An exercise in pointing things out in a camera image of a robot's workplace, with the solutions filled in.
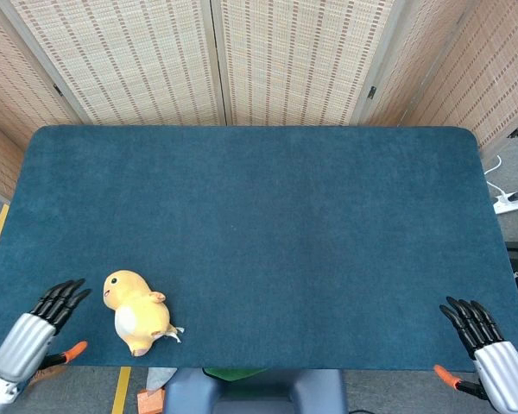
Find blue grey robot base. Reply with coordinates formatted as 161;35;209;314
162;368;349;414

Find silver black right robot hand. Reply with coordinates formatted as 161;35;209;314
433;295;518;414

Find woven bamboo screen panel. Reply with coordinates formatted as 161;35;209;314
0;0;84;200
366;0;518;161
210;0;407;127
0;0;226;127

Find grey cloth piece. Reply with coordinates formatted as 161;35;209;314
145;367;179;392

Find orange foam block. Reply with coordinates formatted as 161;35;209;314
136;387;166;414

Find green cloth piece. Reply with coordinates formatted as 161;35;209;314
202;367;269;383

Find white power strip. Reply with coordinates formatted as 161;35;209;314
493;193;518;216

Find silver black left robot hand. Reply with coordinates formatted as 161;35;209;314
0;278;92;384

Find white power cable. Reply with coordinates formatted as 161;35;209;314
483;154;509;200

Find yellow plush chick toy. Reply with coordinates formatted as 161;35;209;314
102;269;186;358

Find brown floor object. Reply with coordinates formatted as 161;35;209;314
27;366;67;388

